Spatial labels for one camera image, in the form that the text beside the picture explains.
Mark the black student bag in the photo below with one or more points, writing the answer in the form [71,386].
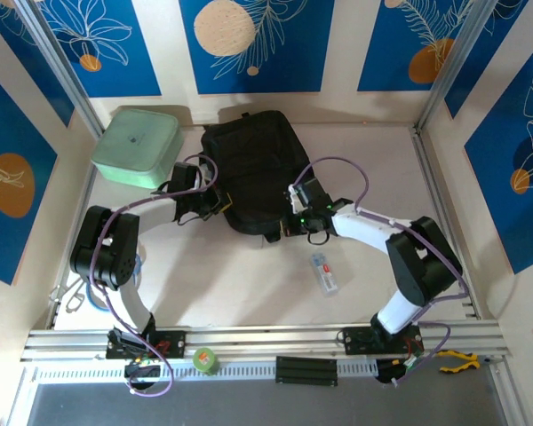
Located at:
[257,168]

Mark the clear plastic pencil case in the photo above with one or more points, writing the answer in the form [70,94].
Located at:
[325,274]

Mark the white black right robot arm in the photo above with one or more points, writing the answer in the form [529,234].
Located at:
[368,226]

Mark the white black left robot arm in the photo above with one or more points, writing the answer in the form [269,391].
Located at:
[106,248]

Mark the blue stethoscope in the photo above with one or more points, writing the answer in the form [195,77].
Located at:
[137,266]

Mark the mint green zip case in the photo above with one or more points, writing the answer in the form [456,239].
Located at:
[135,146]

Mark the blue poster beige circle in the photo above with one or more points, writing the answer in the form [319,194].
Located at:
[271,66]

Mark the black slotted block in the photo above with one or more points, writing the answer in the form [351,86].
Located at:
[306,372]

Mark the green tape roll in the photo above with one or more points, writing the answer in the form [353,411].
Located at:
[206,360]

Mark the blue poster white leaf drawing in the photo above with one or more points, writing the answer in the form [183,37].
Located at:
[115,66]

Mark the blue poster orange circle fern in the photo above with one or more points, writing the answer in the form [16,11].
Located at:
[391,53]

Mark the blue poster white monstera leaf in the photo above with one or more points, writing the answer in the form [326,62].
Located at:
[506,199]

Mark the blue poster orange oval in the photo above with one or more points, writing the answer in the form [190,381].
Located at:
[4,244]

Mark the yellow black pliers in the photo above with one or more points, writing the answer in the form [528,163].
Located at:
[464,360]

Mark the aluminium frame crossbar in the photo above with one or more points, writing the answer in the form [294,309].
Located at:
[266,339]

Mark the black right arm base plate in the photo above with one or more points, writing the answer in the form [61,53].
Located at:
[355,341]

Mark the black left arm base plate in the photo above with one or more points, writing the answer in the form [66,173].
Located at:
[175,344]

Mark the aluminium frame post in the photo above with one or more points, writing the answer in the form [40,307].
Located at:
[451,66]
[62,66]

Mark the blue side wall poster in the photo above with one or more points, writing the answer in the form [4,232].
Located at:
[35,57]
[486,44]

